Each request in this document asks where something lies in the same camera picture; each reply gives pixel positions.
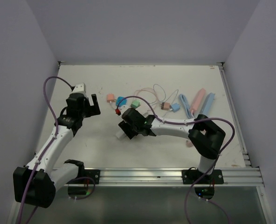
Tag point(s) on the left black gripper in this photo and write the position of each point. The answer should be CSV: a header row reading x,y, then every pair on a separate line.
x,y
93,110

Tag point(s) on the white plug cube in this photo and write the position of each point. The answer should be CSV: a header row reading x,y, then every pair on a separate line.
x,y
120,135

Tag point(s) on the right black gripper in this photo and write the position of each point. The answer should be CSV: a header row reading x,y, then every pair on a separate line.
x,y
125,126

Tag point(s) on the aluminium front rail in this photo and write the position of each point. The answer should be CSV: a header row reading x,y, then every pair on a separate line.
x,y
154,177

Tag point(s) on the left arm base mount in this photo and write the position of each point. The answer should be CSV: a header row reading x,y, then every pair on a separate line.
x,y
87,177

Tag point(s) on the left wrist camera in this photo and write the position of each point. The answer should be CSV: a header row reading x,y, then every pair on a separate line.
x,y
79,88

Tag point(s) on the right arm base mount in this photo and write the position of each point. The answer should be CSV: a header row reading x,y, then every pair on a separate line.
x,y
189,176

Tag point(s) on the salmon charger plug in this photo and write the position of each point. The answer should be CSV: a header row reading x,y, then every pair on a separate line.
x,y
110,98

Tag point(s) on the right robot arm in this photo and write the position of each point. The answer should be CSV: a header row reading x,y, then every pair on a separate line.
x,y
203,133

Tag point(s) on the cyan plug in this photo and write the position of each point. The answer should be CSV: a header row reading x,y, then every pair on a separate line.
x,y
121,101

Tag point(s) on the pink power strip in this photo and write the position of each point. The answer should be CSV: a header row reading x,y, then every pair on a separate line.
x,y
197,100

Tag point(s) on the green plug cube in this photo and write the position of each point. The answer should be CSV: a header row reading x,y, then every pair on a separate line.
x,y
135,104

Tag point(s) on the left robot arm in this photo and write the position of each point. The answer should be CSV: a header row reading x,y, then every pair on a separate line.
x,y
37,182

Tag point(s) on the blue power strip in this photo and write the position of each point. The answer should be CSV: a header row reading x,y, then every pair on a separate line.
x,y
207,104

